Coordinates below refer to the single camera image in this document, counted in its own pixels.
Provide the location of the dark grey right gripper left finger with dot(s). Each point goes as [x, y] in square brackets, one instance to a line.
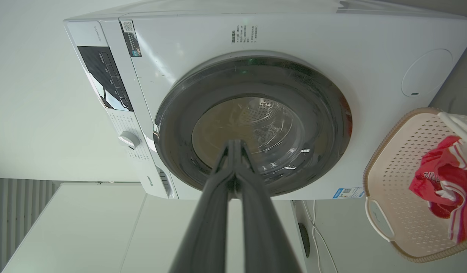
[207, 223]

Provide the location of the round dark washing machine door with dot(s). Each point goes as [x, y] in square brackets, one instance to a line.
[313, 125]

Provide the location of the white cabinet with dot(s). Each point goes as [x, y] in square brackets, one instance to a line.
[89, 235]

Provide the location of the beige perforated laundry basket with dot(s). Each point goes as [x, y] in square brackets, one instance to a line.
[396, 182]

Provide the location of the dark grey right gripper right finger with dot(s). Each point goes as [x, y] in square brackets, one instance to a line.
[264, 231]

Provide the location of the silver washing machine control knob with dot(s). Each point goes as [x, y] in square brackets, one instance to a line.
[129, 139]

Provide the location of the red and white garment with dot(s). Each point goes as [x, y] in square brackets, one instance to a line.
[445, 178]

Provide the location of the grey ribbed radiator panel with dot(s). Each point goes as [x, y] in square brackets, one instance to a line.
[13, 212]

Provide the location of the white front-load washing machine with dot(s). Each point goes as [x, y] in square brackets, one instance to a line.
[370, 76]

